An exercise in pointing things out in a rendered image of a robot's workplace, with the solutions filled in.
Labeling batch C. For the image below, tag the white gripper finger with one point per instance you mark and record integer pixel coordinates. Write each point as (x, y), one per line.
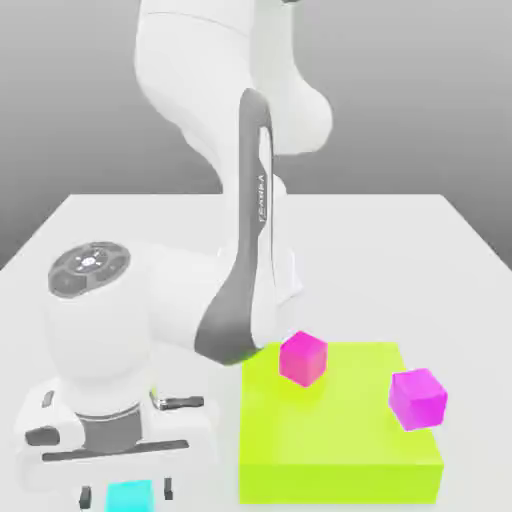
(168, 488)
(84, 498)

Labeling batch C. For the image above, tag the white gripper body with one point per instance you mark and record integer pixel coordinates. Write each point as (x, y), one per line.
(116, 466)

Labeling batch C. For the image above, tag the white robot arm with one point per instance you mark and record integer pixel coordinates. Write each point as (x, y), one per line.
(240, 224)

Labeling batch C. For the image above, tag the small cyan cube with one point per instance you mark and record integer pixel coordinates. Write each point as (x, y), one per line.
(130, 497)

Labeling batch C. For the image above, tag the small pink cube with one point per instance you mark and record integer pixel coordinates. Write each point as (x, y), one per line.
(303, 359)

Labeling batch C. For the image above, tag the small magenta cube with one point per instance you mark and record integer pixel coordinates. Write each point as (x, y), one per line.
(418, 400)

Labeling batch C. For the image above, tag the large lime box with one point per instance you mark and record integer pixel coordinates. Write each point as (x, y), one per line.
(340, 440)

